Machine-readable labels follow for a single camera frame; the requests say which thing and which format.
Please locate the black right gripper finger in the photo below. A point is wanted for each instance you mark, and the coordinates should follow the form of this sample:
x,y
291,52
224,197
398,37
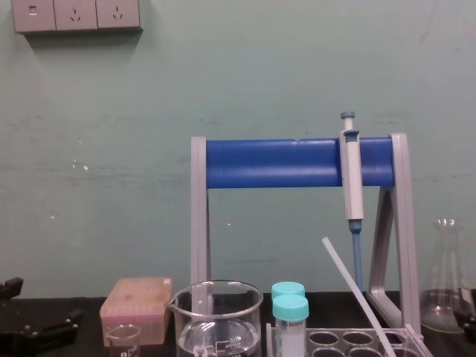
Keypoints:
x,y
468,320

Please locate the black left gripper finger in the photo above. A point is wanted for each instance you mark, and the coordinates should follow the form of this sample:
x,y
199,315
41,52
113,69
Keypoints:
x,y
10,287
44,331

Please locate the clear glass stirring rod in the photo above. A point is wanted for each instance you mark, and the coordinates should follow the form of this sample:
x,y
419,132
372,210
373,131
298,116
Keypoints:
x,y
344,269

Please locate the glass conical flask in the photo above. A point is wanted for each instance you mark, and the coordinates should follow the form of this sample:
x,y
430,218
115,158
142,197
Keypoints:
x,y
446,260

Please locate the small glass beaker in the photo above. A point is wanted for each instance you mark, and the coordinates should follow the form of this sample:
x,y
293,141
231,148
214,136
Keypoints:
x,y
122,346

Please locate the clear plastic tube rack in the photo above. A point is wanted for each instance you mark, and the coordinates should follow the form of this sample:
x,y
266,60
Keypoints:
x,y
372,332

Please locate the pink pipette tip box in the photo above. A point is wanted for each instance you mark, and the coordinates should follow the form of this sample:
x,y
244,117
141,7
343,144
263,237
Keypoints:
x,y
137,297

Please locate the teal capped centrifuge tube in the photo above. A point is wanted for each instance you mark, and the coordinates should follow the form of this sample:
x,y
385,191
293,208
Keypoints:
x,y
291,320
287,289

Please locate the large glass beaker with water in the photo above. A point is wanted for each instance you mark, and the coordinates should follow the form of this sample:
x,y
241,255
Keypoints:
x,y
223,334

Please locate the grey and blue pipette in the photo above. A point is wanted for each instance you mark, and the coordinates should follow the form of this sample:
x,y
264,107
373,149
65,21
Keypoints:
x,y
353,178

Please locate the grey pipette stand blue bar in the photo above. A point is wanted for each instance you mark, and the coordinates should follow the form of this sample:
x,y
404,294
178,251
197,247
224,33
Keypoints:
x,y
279,163

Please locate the grey wall socket panel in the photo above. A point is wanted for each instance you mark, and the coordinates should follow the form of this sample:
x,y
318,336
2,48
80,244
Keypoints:
x,y
76,15

